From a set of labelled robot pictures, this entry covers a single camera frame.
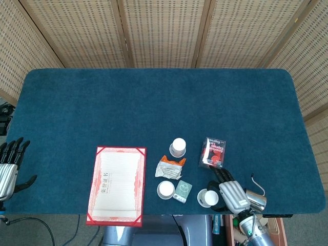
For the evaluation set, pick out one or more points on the small green card box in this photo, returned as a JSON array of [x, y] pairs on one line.
[[182, 191]]

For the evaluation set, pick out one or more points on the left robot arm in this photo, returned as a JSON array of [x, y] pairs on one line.
[[2, 208]]

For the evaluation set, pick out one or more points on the steel gooseneck pitcher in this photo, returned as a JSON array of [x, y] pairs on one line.
[[257, 201]]

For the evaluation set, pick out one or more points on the blue carpet table mat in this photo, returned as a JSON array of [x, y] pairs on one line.
[[153, 107]]

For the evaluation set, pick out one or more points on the crumpled orange white snack wrapper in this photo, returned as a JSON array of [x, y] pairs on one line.
[[169, 169]]

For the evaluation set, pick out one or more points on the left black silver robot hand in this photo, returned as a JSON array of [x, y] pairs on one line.
[[7, 176]]

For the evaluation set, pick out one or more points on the black table edge clamp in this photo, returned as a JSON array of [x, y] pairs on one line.
[[276, 215]]

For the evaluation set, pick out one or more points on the brown box of clutter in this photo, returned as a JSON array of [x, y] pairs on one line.
[[278, 230]]

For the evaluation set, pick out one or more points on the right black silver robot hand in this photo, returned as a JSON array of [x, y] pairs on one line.
[[234, 194]]

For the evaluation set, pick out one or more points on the red certificate folder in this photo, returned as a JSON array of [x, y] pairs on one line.
[[116, 187]]

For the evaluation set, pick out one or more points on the black red card box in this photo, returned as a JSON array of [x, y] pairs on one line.
[[214, 153]]

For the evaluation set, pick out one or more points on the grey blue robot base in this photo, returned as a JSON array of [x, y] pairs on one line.
[[153, 230]]

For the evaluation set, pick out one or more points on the white paper cup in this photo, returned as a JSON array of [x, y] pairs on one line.
[[178, 146], [166, 189], [210, 197]]

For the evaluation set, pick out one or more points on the woven bamboo folding screen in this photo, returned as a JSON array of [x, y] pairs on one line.
[[164, 30]]

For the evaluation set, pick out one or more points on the black equipment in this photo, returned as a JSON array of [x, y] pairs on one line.
[[3, 123]]

